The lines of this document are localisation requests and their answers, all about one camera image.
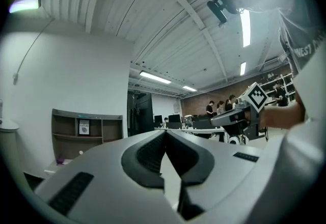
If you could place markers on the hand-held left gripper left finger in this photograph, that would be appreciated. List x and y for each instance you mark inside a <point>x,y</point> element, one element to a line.
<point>96,179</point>

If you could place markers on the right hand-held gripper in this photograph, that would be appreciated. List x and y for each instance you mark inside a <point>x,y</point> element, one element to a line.
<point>256,97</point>

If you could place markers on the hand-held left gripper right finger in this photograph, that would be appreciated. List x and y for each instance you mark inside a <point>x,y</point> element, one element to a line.
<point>224,167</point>

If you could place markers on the person's right forearm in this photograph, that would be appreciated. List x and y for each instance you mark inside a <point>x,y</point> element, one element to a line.
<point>282,116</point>

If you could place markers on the person's right hand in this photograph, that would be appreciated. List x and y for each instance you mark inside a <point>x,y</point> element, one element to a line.
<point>248,115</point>

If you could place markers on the purple box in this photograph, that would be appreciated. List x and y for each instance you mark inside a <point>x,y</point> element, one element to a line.
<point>61,161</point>

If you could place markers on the long ceiling lamp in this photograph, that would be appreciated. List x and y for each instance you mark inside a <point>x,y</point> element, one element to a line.
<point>243,69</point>
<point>189,88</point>
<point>155,77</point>
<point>245,28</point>
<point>25,5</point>

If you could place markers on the black computer monitor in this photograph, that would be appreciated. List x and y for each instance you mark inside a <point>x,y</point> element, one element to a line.
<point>174,118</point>
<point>158,119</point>

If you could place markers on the black framed picture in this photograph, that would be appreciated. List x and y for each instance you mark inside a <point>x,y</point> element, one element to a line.
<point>84,127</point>

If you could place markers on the white storage shelving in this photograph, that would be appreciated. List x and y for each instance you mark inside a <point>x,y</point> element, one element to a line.
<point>270,85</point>

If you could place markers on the wooden shelf unit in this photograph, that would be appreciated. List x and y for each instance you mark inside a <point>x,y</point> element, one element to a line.
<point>66,128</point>

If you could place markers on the large black screen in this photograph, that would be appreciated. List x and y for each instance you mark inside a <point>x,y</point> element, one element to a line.
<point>140,113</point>

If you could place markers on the white rounded counter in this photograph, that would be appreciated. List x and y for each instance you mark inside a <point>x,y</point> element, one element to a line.
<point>9,128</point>

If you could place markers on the grey printed t-shirt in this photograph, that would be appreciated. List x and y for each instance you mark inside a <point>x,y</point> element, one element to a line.
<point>300,37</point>

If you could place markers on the black head camera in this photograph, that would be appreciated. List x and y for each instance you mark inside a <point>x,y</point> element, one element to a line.
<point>216,10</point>

